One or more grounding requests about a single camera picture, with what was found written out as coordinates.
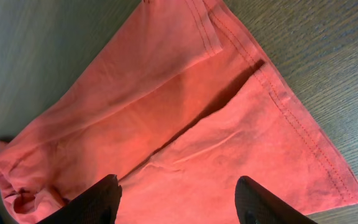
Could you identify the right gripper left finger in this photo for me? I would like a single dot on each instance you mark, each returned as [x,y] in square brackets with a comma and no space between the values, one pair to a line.
[97,205]

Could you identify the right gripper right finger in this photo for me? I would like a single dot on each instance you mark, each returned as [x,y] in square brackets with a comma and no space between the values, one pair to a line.
[257,205]

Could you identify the red orange t-shirt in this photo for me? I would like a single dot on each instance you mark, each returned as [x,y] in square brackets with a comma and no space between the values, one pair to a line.
[179,104]

